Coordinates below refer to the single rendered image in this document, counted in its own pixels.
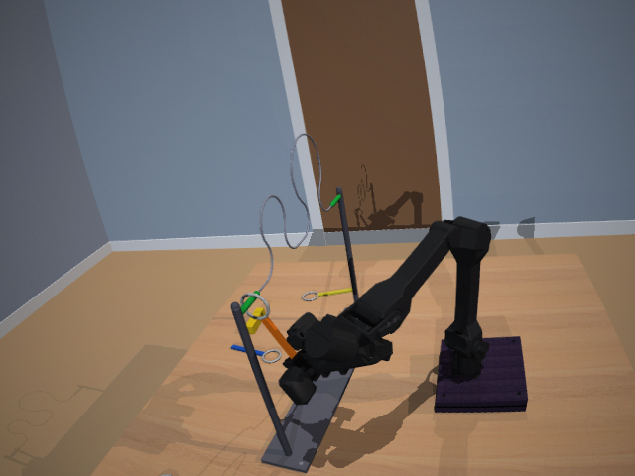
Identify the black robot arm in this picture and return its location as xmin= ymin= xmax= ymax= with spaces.
xmin=286 ymin=216 xmax=491 ymax=378

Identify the orange rectangular handle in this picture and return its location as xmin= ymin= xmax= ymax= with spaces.
xmin=240 ymin=293 xmax=297 ymax=359

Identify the grey loop with blue handle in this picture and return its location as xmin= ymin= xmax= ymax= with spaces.
xmin=231 ymin=344 xmax=282 ymax=363

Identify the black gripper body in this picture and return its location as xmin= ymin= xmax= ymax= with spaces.
xmin=278 ymin=357 xmax=349 ymax=405

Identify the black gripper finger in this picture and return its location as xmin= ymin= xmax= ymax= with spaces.
xmin=285 ymin=349 xmax=305 ymax=361
xmin=283 ymin=351 xmax=304 ymax=368

